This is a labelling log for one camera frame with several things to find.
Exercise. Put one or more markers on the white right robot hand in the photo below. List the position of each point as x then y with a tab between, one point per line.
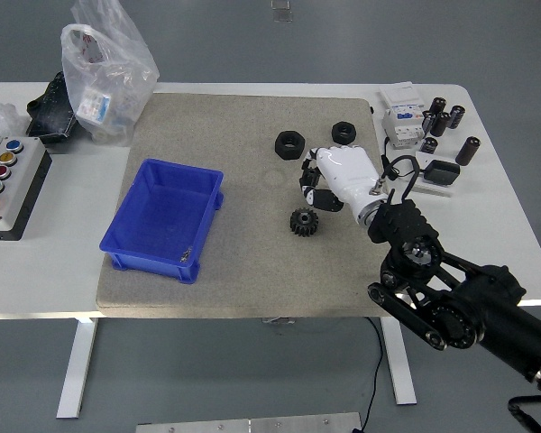
347	173

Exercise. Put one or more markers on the large black gear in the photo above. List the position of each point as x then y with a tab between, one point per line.
304	222

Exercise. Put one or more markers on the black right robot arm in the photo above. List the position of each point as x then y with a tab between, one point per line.
478	315

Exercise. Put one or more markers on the small black hex nut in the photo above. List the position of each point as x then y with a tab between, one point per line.
344	132

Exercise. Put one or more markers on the large black hex nut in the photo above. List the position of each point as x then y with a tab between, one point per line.
289	144

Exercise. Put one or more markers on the grey button control box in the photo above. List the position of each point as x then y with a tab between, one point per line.
24	194

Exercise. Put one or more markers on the white circuit breaker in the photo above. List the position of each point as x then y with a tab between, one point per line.
401	117

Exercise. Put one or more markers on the black cylindrical capacitor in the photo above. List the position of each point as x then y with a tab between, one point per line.
428	122
428	145
467	150
441	124
456	116
439	106

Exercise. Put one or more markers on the black power adapter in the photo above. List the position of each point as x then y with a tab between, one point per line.
442	172

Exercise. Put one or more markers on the grey-brown mat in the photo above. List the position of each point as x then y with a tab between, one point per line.
234	135

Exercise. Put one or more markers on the grey floor socket cover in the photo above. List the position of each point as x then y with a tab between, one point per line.
281	11

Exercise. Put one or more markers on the blue plastic bin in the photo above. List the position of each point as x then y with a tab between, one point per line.
162	216

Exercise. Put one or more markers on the white table leg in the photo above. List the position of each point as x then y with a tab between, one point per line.
401	365
77	365

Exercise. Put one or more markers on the clear plastic bag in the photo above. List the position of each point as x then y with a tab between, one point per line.
112	58

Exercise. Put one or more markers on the white and blue carton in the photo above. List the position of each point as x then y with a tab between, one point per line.
94	104

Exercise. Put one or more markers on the black pouch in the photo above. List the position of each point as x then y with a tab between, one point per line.
52	115

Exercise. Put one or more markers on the blue push button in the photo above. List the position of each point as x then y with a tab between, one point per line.
14	145

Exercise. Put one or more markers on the yellow push button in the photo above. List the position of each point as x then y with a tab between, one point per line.
7	158

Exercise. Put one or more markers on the red push button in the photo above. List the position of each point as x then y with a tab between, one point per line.
0	172

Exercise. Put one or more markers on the crumpled clear plastic wrap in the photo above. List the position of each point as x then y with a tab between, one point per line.
0	117

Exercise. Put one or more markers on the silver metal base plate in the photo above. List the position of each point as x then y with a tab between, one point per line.
252	424

